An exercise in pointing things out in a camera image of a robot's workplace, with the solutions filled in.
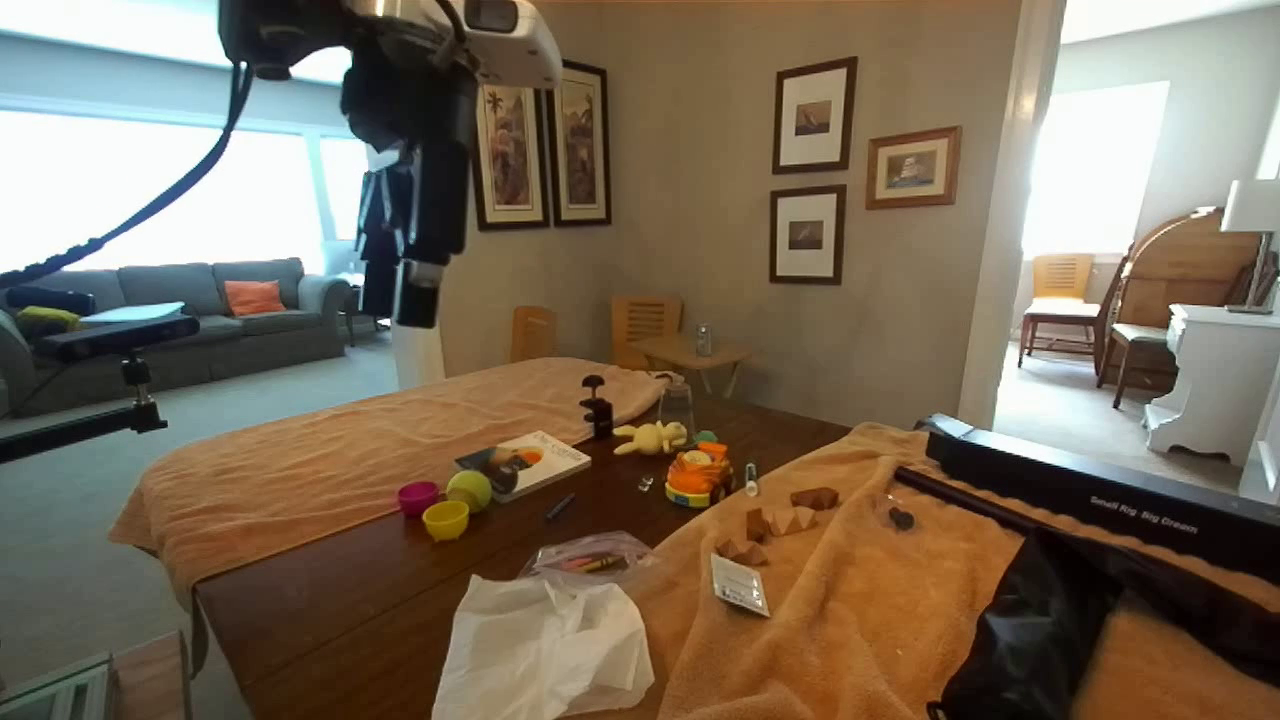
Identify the yellow upholstered armchair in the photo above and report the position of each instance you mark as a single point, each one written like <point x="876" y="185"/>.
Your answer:
<point x="1062" y="298"/>

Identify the black camera on stand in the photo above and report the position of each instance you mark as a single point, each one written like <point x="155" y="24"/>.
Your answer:
<point x="112" y="337"/>

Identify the yellow plastic cup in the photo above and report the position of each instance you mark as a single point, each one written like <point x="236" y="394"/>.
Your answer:
<point x="447" y="521"/>

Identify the long black case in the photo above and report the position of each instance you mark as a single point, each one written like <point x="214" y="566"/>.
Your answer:
<point x="1104" y="496"/>

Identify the square black framed picture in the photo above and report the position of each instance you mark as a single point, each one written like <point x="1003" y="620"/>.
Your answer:
<point x="804" y="232"/>
<point x="813" y="115"/>

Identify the brown wood framed picture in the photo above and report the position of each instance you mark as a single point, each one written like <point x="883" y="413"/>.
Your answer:
<point x="915" y="169"/>

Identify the wooden rocking chair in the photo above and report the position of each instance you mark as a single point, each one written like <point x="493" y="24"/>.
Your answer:
<point x="1172" y="274"/>

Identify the blue pen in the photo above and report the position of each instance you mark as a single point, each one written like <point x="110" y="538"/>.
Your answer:
<point x="561" y="507"/>

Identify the tall black framed picture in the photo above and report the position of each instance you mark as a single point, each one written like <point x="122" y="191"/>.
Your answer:
<point x="582" y="144"/>
<point x="510" y="164"/>

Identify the orange toy car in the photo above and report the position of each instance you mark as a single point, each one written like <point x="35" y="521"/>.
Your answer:
<point x="696" y="478"/>

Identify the small white packet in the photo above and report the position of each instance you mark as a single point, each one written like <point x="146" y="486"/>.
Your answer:
<point x="740" y="584"/>

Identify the clear plastic bag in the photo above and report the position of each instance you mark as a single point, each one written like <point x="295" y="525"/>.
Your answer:
<point x="595" y="558"/>

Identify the orange cushion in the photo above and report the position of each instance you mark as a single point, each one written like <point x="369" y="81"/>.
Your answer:
<point x="254" y="298"/>

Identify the yellow plush toy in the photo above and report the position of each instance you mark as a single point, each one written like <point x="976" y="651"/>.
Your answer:
<point x="644" y="437"/>

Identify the clear plastic jar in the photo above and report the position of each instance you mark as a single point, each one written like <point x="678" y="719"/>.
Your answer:
<point x="680" y="404"/>

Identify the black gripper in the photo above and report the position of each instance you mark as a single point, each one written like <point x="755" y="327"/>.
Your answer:
<point x="419" y="163"/>

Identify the small black tripod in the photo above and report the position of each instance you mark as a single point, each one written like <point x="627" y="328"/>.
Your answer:
<point x="599" y="409"/>

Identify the orange towel under book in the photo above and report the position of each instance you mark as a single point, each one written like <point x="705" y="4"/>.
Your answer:
<point x="305" y="463"/>

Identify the yellow cushion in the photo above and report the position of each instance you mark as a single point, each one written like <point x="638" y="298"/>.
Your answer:
<point x="45" y="317"/>

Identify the small dark brown toy piece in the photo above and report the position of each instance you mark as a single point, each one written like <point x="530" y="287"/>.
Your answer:
<point x="901" y="518"/>

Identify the white desk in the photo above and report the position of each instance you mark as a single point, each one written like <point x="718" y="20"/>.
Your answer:
<point x="1205" y="374"/>

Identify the green tennis ball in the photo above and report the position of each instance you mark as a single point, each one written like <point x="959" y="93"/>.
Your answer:
<point x="469" y="490"/>

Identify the dark blue cushion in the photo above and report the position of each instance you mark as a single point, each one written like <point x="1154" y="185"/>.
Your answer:
<point x="45" y="298"/>

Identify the small wooden table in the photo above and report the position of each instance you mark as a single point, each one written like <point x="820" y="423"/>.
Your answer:
<point x="692" y="359"/>

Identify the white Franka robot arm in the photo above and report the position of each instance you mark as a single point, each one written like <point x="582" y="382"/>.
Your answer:
<point x="283" y="24"/>

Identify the bird cover book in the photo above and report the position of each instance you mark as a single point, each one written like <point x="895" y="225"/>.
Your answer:
<point x="534" y="465"/>

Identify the small clear vial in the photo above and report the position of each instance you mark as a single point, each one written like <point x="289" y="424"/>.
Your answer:
<point x="750" y="480"/>

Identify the pink plastic cup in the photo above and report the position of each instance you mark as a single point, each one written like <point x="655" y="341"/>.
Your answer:
<point x="419" y="496"/>

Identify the white cloth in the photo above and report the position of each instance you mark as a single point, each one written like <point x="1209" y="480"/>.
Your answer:
<point x="534" y="652"/>

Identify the grey sofa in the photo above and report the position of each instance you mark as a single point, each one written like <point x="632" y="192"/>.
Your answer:
<point x="254" y="332"/>

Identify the black plastic bag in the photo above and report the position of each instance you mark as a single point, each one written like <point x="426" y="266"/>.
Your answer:
<point x="1027" y="632"/>

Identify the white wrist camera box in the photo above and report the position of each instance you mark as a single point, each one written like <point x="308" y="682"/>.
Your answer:
<point x="514" y="44"/>

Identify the orange towel under black case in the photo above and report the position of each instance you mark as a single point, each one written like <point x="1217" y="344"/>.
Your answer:
<point x="853" y="613"/>

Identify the wooden side table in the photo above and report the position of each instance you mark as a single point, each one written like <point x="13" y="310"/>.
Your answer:
<point x="151" y="682"/>

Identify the white table lamp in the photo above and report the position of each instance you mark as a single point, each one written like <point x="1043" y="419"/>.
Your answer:
<point x="1254" y="206"/>

